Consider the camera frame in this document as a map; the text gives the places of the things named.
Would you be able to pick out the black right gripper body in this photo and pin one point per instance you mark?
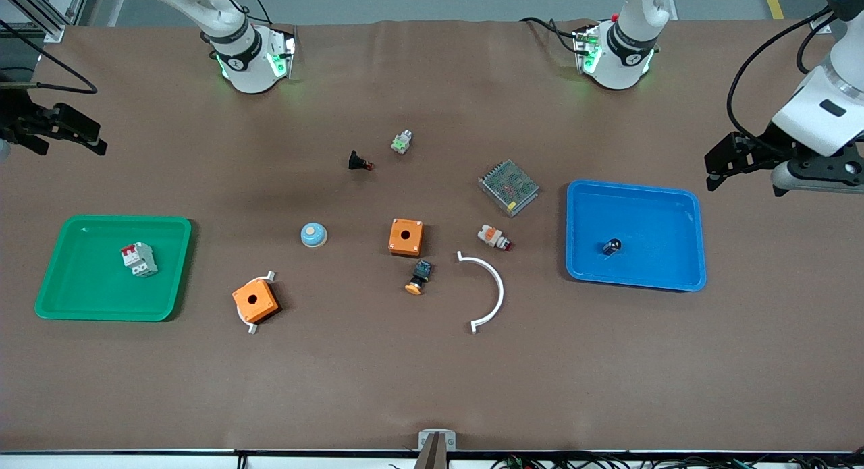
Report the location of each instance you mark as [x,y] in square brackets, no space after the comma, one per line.
[15,118]

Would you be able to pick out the white red circuit breaker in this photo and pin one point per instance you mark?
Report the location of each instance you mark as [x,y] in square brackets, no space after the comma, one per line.
[138,261]

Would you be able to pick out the small black blue capacitor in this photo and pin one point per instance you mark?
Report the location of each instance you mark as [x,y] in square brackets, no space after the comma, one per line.
[611,246]

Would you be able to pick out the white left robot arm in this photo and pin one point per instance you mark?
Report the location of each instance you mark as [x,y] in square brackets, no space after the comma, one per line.
[617,64]

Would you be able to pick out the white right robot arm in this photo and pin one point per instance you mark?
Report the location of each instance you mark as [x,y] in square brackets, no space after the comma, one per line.
[250,71]

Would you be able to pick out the blue plastic tray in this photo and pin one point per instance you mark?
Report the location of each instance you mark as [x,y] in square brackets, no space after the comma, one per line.
[648,219]

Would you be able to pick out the green plastic tray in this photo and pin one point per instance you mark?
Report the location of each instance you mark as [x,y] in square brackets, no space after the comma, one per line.
[101,297]

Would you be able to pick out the metal mesh power supply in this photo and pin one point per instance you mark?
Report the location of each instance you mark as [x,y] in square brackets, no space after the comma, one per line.
[509,185]

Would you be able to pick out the blue round buzzer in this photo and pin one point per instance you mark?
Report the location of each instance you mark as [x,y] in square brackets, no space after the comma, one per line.
[314,235]

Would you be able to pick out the red white push button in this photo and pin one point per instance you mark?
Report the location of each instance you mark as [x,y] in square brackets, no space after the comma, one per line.
[491,236]

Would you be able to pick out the small black connector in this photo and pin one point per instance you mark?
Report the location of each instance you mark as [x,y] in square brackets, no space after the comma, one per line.
[355,160]

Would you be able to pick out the orange black push button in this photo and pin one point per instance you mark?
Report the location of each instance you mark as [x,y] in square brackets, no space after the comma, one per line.
[420,274]

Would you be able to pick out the brown table cover sheet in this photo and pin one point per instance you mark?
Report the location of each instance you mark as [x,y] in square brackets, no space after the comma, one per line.
[405,388]

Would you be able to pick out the large white arc bracket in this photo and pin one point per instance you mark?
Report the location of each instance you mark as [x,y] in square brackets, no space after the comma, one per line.
[500,287]

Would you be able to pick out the green white switch module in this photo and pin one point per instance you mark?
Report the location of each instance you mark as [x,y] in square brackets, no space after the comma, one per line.
[401,143]

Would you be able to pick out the white table edge rail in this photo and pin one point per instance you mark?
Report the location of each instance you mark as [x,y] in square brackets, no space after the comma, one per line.
[135,461]

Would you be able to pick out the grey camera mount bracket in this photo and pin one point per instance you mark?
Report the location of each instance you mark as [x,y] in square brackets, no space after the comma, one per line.
[424,436]

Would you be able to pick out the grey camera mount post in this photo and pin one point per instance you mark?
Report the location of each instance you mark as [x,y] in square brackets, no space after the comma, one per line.
[432,459]

